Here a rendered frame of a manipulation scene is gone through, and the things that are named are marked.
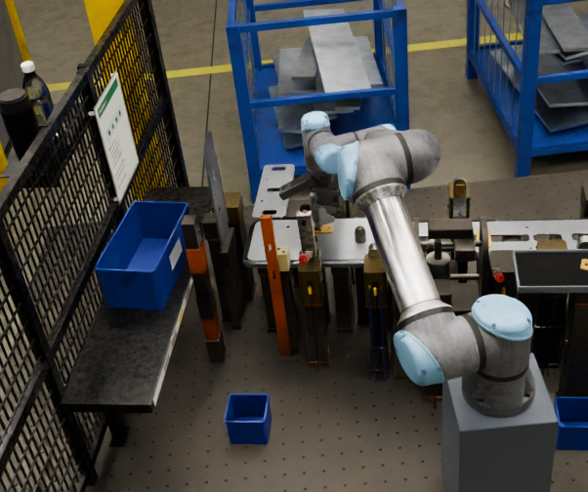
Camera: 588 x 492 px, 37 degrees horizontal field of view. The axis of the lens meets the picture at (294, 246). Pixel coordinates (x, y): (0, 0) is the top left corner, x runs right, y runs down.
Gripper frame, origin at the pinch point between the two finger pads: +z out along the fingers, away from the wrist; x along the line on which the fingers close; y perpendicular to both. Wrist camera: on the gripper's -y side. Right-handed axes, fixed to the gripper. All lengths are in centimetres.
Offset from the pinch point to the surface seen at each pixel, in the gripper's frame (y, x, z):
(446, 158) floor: 43, 196, 101
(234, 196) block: -25.2, 9.3, -4.1
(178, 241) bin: -35.2, -19.8, -9.7
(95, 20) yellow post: -66, 38, -49
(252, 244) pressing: -18.4, -6.2, 2.0
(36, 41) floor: -246, 370, 100
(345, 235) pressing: 8.0, -2.7, 2.0
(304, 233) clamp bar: -0.6, -21.4, -12.9
